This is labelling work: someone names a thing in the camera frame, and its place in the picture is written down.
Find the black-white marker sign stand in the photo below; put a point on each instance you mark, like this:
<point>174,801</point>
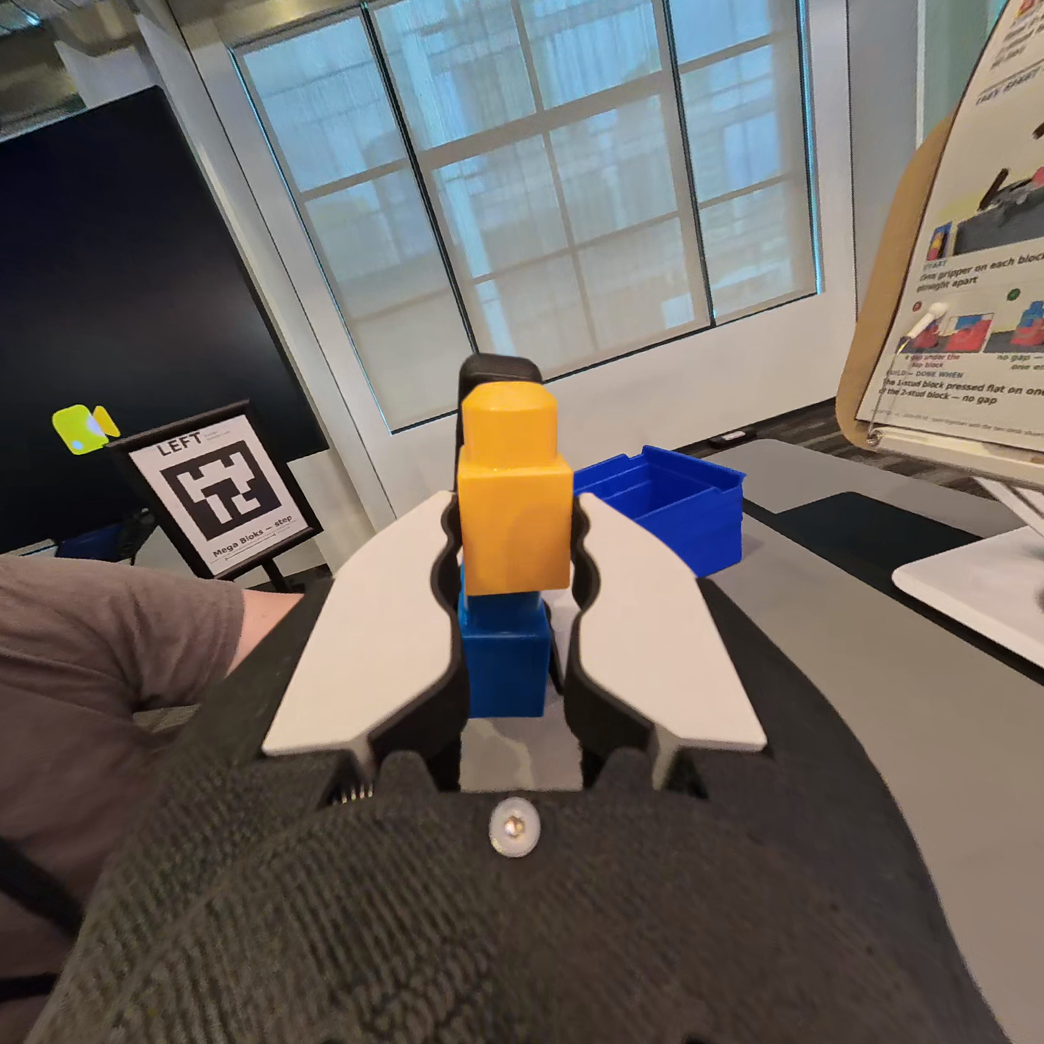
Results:
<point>220,489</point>

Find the dark desk mat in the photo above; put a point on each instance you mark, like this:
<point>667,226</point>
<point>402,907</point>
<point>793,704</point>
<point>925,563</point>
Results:
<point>856,530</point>

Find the large grid window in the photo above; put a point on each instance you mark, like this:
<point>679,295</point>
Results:
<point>530,204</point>

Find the printed instruction sheet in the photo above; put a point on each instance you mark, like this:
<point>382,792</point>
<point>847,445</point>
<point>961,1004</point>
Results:
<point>979,245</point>

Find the black floor power strip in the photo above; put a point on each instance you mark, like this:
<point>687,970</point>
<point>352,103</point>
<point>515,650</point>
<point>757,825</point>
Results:
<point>728,436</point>

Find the large dark display screen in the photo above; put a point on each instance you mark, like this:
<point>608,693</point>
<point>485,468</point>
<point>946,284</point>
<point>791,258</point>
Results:
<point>122,285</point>

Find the person's left forearm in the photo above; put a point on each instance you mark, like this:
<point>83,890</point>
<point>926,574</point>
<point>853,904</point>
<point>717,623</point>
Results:
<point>273,616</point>

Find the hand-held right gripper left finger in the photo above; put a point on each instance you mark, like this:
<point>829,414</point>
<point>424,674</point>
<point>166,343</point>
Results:
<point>367,652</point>

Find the blue plastic bin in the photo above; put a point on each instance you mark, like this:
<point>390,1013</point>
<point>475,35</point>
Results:
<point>677,514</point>

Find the blue chair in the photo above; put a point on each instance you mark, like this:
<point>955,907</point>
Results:
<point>90,542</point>

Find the yellow one-stud block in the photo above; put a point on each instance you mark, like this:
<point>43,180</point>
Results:
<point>514,506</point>

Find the blue two-stud block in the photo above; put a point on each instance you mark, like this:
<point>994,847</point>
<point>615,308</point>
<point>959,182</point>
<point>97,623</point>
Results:
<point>506,661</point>

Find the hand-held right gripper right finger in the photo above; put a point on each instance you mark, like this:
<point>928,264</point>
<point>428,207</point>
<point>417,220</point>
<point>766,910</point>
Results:
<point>669,652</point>

